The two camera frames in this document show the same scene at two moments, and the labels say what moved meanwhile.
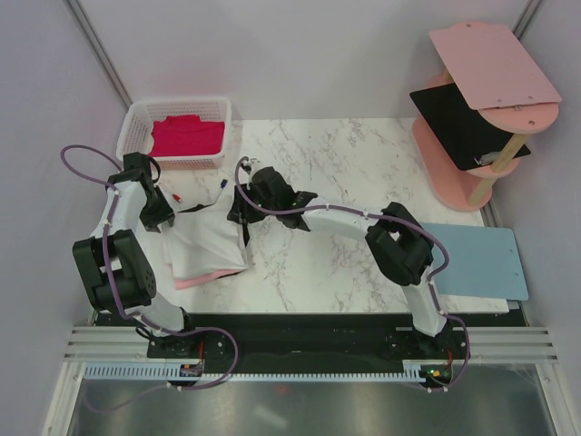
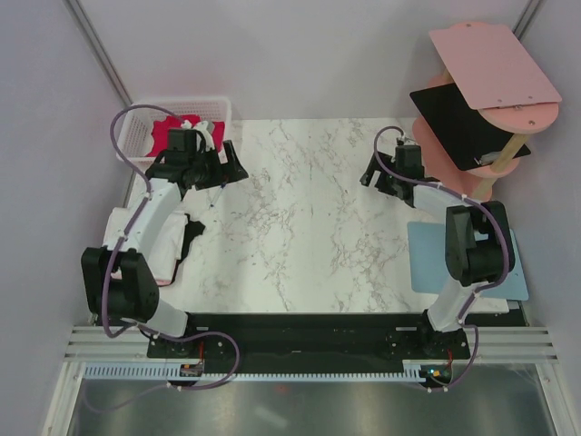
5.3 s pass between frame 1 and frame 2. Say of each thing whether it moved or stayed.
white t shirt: moved
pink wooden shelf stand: stayed
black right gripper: moved
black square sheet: stayed
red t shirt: stayed
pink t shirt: moved
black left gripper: moved
